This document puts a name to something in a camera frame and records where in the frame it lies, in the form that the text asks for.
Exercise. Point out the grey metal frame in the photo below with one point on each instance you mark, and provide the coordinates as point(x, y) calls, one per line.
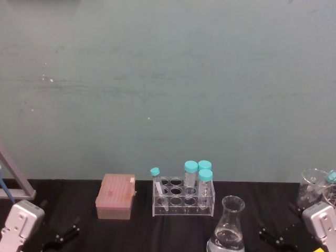
point(18, 181)

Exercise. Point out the clear acrylic tube rack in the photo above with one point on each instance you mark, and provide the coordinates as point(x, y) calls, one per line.
point(181, 207)

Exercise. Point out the small tube with teal cap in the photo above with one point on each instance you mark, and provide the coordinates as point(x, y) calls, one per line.
point(158, 183)

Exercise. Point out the black table cloth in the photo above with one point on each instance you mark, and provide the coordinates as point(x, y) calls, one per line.
point(147, 233)

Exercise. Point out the pink pipette tip box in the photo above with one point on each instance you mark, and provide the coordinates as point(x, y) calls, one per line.
point(115, 197)

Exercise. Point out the clear glass conical flask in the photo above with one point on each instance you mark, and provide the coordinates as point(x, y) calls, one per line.
point(228, 225)

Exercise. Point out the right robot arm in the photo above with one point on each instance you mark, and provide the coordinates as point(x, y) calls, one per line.
point(319, 223)

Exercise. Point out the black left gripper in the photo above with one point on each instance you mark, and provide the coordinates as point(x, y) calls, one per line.
point(51, 247)

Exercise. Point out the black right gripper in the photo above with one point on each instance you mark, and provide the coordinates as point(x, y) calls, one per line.
point(294, 248)

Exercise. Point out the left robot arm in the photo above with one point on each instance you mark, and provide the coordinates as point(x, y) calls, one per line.
point(19, 223)

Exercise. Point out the pale green wall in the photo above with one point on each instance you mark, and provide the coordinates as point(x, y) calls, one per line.
point(168, 78)

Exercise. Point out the large tube with teal cap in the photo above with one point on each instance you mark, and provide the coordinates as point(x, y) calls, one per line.
point(190, 178)
point(205, 165)
point(205, 186)

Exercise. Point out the clear glass beaker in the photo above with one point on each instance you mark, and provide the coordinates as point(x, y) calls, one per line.
point(311, 186)

